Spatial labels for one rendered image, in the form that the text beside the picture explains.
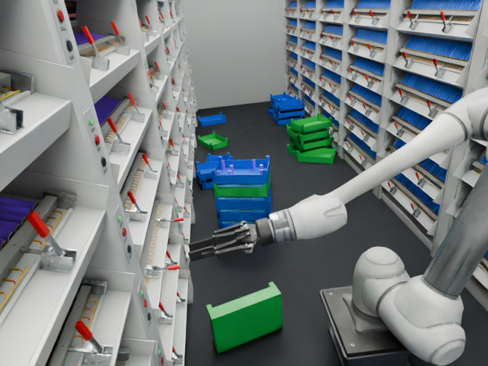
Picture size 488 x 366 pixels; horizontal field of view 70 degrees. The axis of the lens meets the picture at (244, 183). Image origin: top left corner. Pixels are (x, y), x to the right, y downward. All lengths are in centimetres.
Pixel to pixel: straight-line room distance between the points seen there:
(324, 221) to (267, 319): 73
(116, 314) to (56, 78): 43
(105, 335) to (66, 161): 31
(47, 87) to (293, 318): 138
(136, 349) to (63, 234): 40
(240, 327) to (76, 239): 104
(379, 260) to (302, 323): 57
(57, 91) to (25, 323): 33
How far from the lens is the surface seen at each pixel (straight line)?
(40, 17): 61
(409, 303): 116
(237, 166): 208
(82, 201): 69
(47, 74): 62
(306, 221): 94
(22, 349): 47
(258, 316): 154
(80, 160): 65
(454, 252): 111
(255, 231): 98
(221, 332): 152
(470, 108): 113
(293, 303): 175
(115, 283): 78
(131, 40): 129
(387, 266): 124
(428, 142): 109
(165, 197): 146
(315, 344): 161
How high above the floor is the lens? 127
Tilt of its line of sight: 27 degrees down
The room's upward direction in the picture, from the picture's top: 6 degrees counter-clockwise
